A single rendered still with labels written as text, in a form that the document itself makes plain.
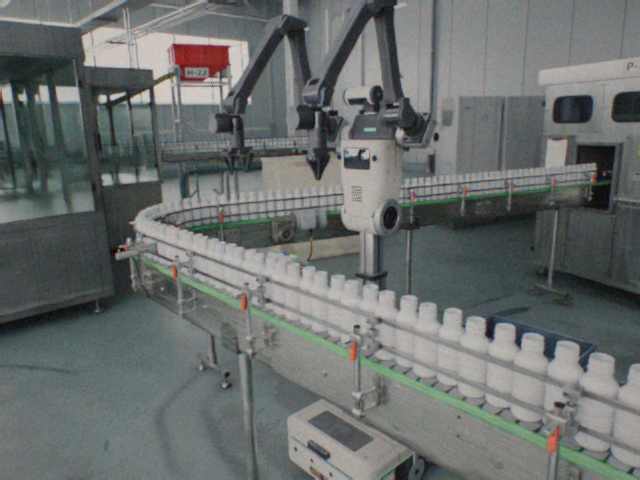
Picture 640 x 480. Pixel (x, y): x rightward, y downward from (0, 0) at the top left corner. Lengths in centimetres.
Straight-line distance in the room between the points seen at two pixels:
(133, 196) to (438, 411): 581
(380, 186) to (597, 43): 1201
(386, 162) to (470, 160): 557
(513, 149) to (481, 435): 708
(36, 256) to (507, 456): 387
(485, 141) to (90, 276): 556
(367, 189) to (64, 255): 306
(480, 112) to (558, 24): 687
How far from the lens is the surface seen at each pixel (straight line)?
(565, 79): 509
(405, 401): 119
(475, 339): 105
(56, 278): 447
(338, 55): 155
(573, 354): 99
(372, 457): 213
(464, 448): 114
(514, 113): 797
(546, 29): 1421
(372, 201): 193
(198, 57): 809
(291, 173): 549
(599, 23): 1377
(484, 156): 762
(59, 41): 442
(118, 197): 654
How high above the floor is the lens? 156
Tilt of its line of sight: 14 degrees down
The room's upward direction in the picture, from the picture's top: 2 degrees counter-clockwise
